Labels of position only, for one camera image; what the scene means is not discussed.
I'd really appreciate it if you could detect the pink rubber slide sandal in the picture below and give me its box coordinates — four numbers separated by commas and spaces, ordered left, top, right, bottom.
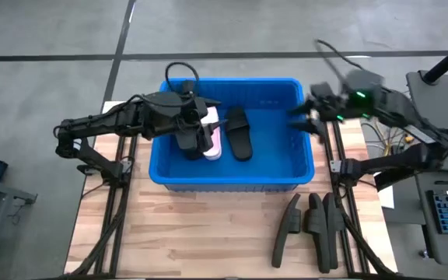
201, 107, 223, 162

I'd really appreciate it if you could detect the white paper sheet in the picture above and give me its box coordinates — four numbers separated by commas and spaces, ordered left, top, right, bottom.
377, 185, 396, 210

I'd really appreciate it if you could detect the blue plastic bin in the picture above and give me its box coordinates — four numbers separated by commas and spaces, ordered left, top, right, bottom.
148, 77, 316, 194

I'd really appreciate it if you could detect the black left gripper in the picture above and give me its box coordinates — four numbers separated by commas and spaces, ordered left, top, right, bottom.
156, 89, 229, 139

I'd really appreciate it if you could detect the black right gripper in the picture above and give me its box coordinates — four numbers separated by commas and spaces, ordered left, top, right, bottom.
288, 80, 360, 138

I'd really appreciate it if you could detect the yellow cable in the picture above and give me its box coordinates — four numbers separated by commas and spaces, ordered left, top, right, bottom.
367, 121, 418, 145

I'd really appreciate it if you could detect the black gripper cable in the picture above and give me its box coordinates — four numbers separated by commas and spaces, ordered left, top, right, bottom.
313, 38, 361, 85
164, 61, 201, 94

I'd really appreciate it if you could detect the black stand pole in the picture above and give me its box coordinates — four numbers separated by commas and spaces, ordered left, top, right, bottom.
421, 34, 448, 85

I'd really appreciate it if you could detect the black rubber slide sandal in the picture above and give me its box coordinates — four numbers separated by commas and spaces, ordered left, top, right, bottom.
271, 193, 303, 269
175, 130, 214, 161
322, 192, 346, 271
223, 107, 254, 163
303, 192, 332, 274

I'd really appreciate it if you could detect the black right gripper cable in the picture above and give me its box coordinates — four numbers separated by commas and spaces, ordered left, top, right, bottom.
313, 38, 361, 85

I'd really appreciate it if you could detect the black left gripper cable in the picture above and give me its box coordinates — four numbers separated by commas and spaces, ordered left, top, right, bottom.
164, 61, 201, 94

